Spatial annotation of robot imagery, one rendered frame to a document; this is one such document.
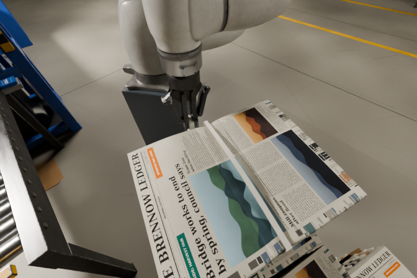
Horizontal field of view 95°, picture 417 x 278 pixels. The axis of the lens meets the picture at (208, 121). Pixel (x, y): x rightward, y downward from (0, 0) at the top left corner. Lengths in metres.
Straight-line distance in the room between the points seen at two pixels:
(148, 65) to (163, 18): 0.28
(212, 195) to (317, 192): 0.19
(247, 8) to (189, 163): 0.30
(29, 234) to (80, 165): 1.18
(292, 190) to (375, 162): 1.71
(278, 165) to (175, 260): 0.24
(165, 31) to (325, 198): 0.40
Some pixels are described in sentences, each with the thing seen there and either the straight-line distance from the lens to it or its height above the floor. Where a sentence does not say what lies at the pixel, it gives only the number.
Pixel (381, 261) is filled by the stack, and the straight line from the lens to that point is 0.99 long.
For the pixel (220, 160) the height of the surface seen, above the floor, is 1.06.
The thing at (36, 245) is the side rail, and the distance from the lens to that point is 0.78.
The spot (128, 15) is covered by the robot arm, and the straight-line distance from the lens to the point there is 0.58.
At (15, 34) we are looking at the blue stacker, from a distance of 4.21.
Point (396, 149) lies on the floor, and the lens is 2.29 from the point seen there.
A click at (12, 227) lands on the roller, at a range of 0.85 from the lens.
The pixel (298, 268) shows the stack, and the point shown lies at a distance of 0.61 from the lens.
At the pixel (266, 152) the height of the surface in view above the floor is 1.06.
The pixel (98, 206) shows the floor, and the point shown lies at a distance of 1.68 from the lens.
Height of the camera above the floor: 1.40
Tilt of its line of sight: 48 degrees down
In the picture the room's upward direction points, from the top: 2 degrees counter-clockwise
